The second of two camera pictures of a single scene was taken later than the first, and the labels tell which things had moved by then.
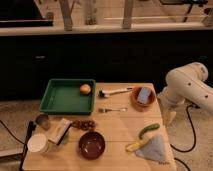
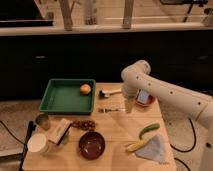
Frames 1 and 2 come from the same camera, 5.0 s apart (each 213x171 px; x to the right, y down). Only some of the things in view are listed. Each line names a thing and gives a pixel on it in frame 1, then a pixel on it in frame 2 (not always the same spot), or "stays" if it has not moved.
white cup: x=38 y=143 stays
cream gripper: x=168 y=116 -> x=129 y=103
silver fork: x=106 y=110 stays
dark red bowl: x=91 y=145 stays
